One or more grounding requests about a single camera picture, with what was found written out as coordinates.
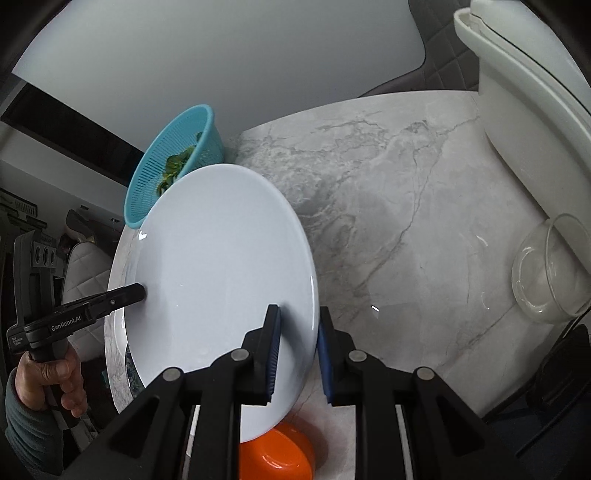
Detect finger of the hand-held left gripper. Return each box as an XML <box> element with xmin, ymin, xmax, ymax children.
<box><xmin>88</xmin><ymin>283</ymin><xmax>147</xmax><ymax>320</ymax></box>

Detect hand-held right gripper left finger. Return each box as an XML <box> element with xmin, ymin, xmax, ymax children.
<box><xmin>55</xmin><ymin>304</ymin><xmax>282</xmax><ymax>480</ymax></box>

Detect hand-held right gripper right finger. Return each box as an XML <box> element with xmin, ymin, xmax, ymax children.
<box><xmin>318</xmin><ymin>305</ymin><xmax>527</xmax><ymax>480</ymax></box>

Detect large white plate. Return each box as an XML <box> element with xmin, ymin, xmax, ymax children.
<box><xmin>124</xmin><ymin>164</ymin><xmax>319</xmax><ymax>444</ymax></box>

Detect person's left hand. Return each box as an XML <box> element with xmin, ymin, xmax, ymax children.
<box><xmin>14</xmin><ymin>345</ymin><xmax>89</xmax><ymax>417</ymax></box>

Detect white quilted chair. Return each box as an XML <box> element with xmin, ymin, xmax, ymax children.
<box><xmin>62</xmin><ymin>210</ymin><xmax>124</xmax><ymax>324</ymax></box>

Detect orange bowl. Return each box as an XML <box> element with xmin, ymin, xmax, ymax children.
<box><xmin>239</xmin><ymin>422</ymin><xmax>317</xmax><ymax>480</ymax></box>

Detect teal plastic colander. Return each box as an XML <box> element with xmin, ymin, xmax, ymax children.
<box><xmin>124</xmin><ymin>104</ymin><xmax>225</xmax><ymax>230</ymax></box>

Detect green leafy vegetables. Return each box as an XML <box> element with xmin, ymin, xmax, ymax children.
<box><xmin>157</xmin><ymin>134</ymin><xmax>202</xmax><ymax>195</ymax></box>

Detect clear glass bowl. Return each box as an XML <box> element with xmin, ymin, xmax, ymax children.
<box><xmin>512</xmin><ymin>213</ymin><xmax>591</xmax><ymax>324</ymax></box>

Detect white plastic appliance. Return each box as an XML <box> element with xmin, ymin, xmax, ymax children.
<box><xmin>452</xmin><ymin>0</ymin><xmax>591</xmax><ymax>227</ymax></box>

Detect dark quilted chair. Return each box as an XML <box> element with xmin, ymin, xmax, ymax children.
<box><xmin>355</xmin><ymin>0</ymin><xmax>483</xmax><ymax>97</ymax></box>

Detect black cable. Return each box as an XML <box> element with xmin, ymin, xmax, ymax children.
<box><xmin>515</xmin><ymin>323</ymin><xmax>591</xmax><ymax>457</ymax></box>

